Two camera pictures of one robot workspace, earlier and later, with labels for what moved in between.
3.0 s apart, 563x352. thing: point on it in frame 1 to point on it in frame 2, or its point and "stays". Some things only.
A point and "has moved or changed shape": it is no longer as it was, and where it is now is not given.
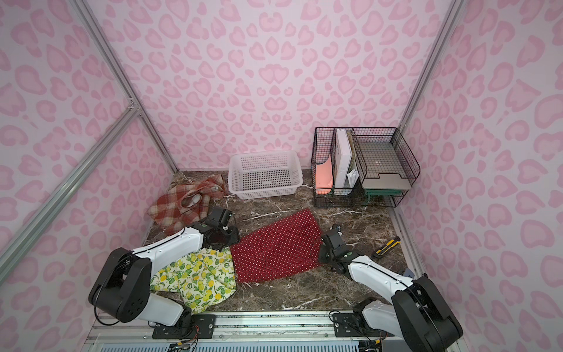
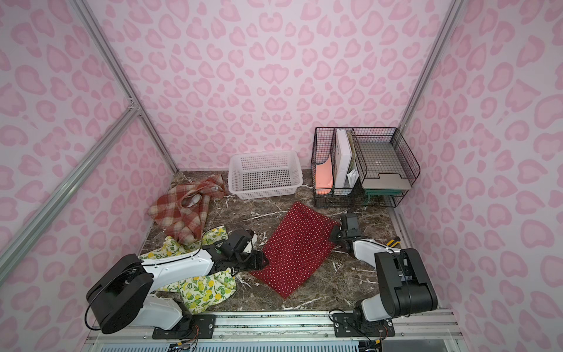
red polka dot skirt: [288, 247] has moved or changed shape
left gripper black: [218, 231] to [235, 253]
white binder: [343, 160] stays
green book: [382, 193] stays
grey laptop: [383, 167] stays
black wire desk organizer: [361, 167] stays
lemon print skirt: [206, 279] stays
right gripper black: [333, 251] to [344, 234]
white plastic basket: [265, 174] stays
